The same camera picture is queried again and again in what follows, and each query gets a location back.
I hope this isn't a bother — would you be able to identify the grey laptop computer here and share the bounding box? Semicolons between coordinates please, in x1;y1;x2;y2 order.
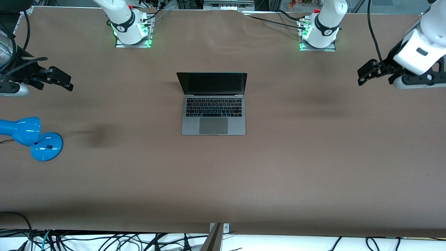
176;72;248;136

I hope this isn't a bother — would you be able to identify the blue desk lamp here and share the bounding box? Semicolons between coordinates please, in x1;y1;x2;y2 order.
0;117;63;162

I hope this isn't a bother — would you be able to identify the grey metal box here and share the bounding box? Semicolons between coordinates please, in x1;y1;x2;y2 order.
203;0;255;12

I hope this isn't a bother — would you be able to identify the dark metal beam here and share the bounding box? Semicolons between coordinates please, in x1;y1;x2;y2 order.
200;223;224;251

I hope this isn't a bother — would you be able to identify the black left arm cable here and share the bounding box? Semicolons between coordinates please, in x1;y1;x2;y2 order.
367;0;392;72

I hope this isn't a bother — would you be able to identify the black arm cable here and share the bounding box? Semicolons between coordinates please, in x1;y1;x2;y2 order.
0;10;48;75
367;0;392;72

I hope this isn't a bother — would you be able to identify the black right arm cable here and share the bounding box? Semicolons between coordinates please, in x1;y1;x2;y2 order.
0;10;48;75

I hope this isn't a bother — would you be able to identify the black table cable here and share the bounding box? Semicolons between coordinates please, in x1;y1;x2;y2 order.
248;15;305;30
277;10;303;22

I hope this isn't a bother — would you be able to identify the black base cable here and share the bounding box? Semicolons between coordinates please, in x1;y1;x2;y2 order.
139;0;169;25

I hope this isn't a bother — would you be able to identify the teal cable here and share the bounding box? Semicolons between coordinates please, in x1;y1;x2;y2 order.
41;229;52;251

